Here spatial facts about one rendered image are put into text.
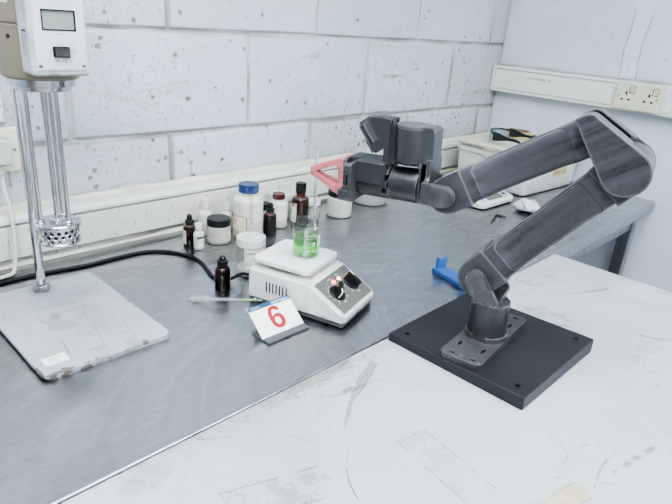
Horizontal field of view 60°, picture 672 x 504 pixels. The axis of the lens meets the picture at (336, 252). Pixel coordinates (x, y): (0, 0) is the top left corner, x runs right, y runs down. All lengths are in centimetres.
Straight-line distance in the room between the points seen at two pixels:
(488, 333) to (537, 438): 20
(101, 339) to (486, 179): 64
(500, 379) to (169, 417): 48
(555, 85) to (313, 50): 100
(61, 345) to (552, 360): 76
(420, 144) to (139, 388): 55
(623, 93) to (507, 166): 135
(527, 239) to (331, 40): 98
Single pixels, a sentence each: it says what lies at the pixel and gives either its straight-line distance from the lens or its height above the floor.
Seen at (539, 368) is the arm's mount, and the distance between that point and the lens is 97.
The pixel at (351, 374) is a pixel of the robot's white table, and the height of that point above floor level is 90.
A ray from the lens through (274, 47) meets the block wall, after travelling 157.
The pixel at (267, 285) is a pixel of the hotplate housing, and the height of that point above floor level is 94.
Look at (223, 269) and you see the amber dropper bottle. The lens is 111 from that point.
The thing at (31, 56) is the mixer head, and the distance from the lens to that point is 87.
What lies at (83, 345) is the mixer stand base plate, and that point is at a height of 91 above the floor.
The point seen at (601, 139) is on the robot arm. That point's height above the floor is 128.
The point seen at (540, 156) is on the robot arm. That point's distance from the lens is 88.
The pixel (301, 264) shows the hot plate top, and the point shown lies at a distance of 104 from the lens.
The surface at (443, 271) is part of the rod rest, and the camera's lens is 127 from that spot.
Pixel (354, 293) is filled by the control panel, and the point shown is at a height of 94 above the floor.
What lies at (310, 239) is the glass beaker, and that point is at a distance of 104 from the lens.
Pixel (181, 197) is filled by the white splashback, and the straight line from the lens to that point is 141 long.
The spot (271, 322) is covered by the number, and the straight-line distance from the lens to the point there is 99.
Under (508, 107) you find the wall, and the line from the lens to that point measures 245.
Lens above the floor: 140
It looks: 22 degrees down
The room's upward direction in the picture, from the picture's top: 5 degrees clockwise
